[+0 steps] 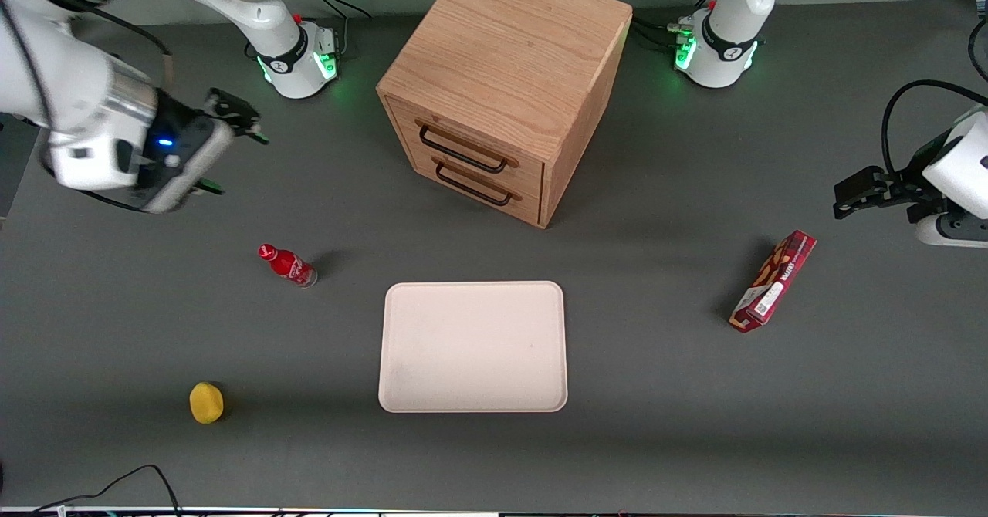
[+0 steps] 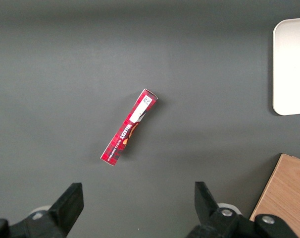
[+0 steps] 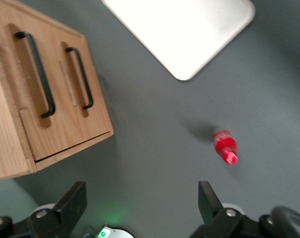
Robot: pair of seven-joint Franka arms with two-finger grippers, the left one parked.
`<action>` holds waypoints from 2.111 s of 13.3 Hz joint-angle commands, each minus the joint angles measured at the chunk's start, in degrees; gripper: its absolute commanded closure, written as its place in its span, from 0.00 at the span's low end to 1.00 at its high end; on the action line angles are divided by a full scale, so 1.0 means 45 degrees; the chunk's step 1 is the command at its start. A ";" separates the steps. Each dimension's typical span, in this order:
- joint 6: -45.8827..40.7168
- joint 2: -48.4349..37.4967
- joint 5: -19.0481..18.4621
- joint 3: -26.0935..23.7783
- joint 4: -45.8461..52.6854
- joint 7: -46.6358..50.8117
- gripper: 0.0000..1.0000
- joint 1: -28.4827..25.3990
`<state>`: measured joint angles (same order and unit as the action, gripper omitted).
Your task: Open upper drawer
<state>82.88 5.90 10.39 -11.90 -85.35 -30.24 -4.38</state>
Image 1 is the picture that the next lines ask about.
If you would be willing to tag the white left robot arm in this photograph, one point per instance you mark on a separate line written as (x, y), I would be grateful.
(733, 31)

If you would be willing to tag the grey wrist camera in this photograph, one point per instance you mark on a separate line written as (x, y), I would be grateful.
(957, 231)
(181, 171)

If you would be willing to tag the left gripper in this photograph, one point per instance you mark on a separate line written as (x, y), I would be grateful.
(905, 186)

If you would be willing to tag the wooden drawer cabinet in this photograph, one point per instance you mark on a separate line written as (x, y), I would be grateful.
(509, 46)

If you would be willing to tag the red snack box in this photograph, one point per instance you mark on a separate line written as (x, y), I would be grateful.
(772, 282)

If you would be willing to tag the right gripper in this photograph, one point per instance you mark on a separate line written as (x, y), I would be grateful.
(184, 130)

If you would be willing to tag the yellow lemon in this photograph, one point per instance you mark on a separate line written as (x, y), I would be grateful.
(206, 403)

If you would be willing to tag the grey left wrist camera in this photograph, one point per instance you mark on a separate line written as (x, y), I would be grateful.
(957, 231)

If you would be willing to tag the cream plastic tray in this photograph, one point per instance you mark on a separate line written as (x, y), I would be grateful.
(472, 347)

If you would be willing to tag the wooden drawer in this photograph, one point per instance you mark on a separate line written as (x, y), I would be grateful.
(529, 205)
(529, 172)

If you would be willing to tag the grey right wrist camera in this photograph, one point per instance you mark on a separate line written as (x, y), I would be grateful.
(181, 171)

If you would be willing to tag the red cola bottle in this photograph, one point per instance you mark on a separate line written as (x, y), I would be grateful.
(289, 265)

